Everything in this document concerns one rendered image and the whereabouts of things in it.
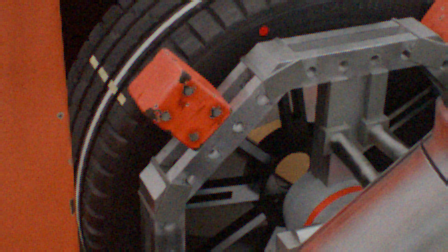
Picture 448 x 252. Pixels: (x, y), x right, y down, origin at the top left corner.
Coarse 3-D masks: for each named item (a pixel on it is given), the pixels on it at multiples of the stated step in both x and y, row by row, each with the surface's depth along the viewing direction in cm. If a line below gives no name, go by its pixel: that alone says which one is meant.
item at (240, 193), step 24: (408, 72) 136; (288, 96) 120; (408, 96) 129; (432, 96) 130; (288, 120) 122; (408, 120) 144; (432, 120) 136; (240, 144) 120; (264, 144) 127; (288, 144) 124; (312, 144) 126; (408, 144) 145; (264, 168) 125; (384, 168) 134; (216, 192) 123; (240, 192) 124; (264, 192) 126; (264, 216) 129; (192, 240) 151; (216, 240) 128; (240, 240) 155; (264, 240) 132
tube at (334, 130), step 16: (336, 80) 107; (336, 96) 108; (336, 112) 110; (320, 128) 111; (336, 128) 110; (320, 144) 111; (336, 144) 109; (352, 144) 108; (352, 160) 105; (368, 176) 102; (320, 224) 94; (288, 240) 93; (304, 240) 92
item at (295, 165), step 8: (264, 128) 304; (272, 128) 304; (248, 136) 299; (256, 136) 299; (264, 136) 300; (288, 160) 290; (296, 160) 290; (304, 160) 290; (280, 168) 285; (288, 168) 286; (296, 168) 286; (304, 168) 286; (280, 176) 282; (288, 176) 282; (296, 176) 282
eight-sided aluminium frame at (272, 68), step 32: (320, 32) 111; (352, 32) 111; (384, 32) 113; (416, 32) 111; (256, 64) 106; (288, 64) 104; (320, 64) 106; (352, 64) 108; (384, 64) 110; (416, 64) 112; (224, 96) 107; (256, 96) 104; (224, 128) 104; (160, 160) 109; (192, 160) 105; (224, 160) 107; (160, 192) 105; (192, 192) 107; (160, 224) 108
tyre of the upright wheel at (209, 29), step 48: (144, 0) 120; (192, 0) 114; (240, 0) 109; (288, 0) 110; (336, 0) 112; (384, 0) 115; (432, 0) 119; (96, 48) 123; (192, 48) 108; (240, 48) 110; (96, 96) 117; (96, 144) 114; (144, 144) 111; (96, 192) 113; (96, 240) 116
